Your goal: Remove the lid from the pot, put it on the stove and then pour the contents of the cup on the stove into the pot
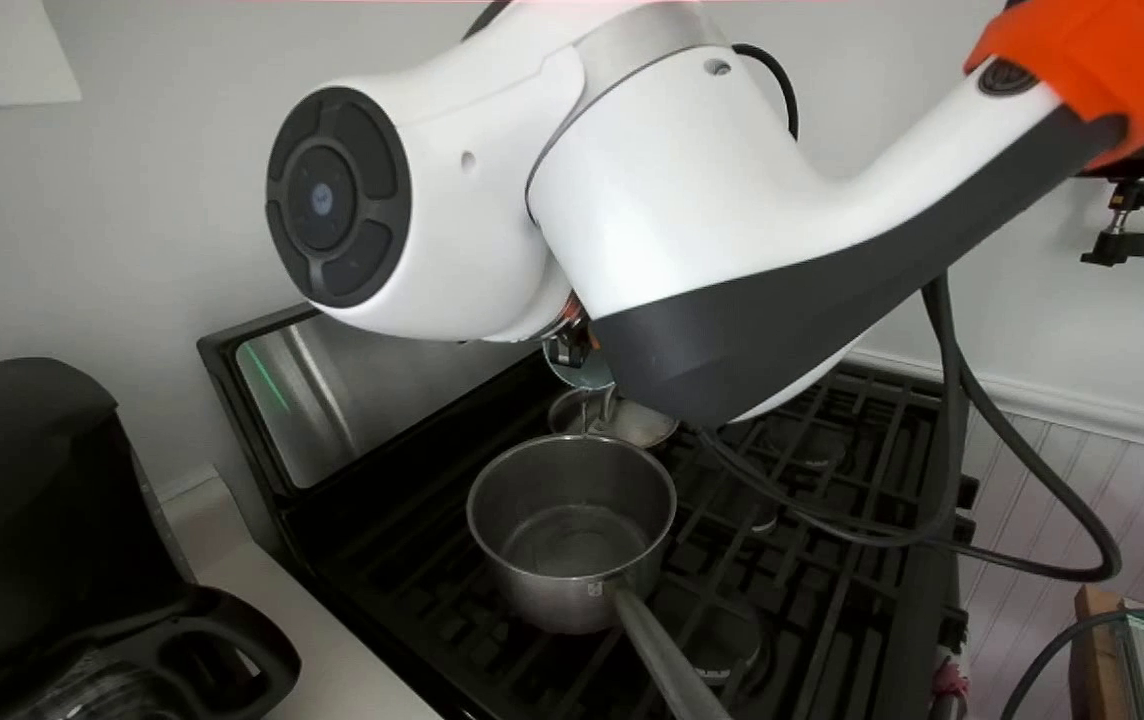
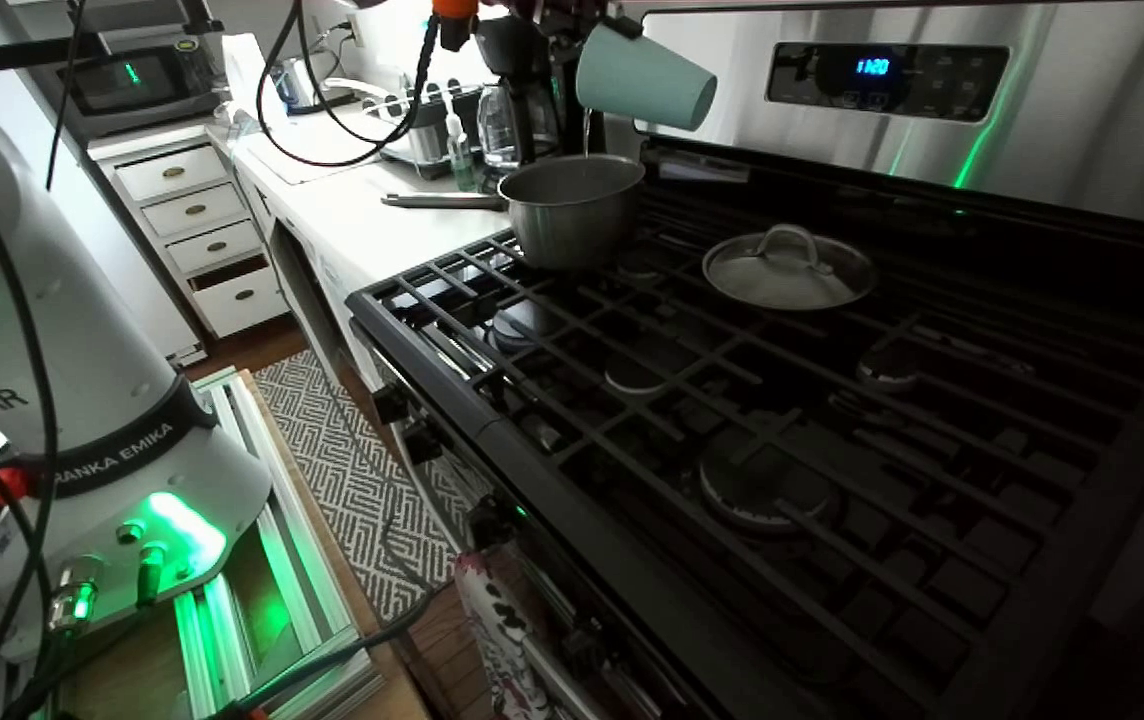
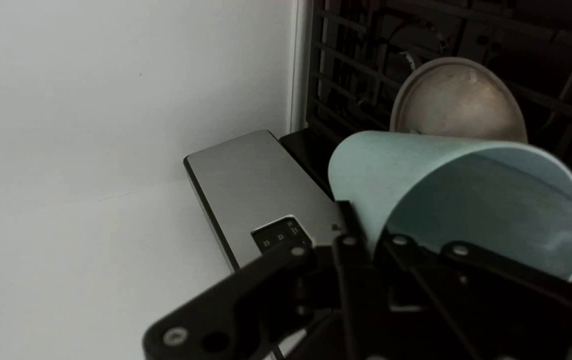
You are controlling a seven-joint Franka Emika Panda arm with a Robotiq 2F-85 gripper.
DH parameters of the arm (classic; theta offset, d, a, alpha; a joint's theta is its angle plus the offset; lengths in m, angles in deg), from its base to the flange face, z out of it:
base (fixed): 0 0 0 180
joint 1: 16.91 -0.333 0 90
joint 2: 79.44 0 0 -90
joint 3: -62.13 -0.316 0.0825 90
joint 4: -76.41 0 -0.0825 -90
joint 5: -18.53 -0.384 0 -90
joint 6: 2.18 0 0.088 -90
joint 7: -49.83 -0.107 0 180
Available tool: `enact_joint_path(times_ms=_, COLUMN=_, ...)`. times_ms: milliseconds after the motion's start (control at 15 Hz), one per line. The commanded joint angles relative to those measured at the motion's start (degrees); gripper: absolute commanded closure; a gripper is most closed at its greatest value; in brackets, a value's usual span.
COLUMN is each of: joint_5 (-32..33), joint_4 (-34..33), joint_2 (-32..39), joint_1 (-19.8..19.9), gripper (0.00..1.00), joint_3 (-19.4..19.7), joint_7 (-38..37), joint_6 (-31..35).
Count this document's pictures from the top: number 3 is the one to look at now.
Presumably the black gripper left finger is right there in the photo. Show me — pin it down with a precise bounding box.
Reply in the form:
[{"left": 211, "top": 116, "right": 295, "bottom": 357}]
[{"left": 141, "top": 199, "right": 383, "bottom": 360}]

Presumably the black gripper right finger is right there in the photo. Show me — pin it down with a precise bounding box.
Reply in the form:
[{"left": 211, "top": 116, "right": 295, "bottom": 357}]
[{"left": 376, "top": 228, "right": 572, "bottom": 360}]

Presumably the light blue plastic cup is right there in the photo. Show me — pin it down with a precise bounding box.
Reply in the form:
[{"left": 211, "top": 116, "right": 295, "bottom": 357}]
[{"left": 325, "top": 129, "right": 572, "bottom": 285}]

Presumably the small metal strainer bowl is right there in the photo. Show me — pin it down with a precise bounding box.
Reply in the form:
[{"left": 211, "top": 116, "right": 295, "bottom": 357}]
[{"left": 388, "top": 56, "right": 530, "bottom": 144}]

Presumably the stainless steel gas stove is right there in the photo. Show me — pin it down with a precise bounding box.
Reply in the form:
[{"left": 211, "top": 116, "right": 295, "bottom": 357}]
[{"left": 181, "top": 0, "right": 572, "bottom": 272}]

